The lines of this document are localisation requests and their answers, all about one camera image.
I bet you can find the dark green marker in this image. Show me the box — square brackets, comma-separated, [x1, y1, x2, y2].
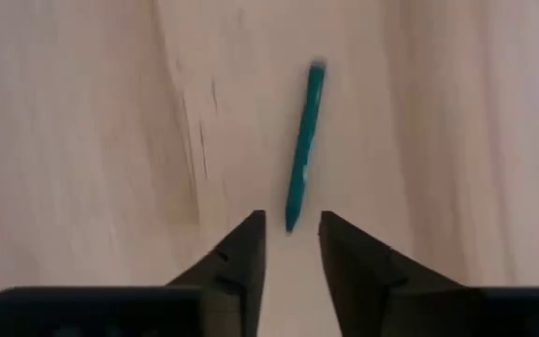
[284, 59, 328, 234]

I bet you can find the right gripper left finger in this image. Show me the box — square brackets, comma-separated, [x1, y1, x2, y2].
[166, 210, 268, 337]

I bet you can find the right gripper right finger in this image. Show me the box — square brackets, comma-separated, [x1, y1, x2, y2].
[318, 210, 481, 337]

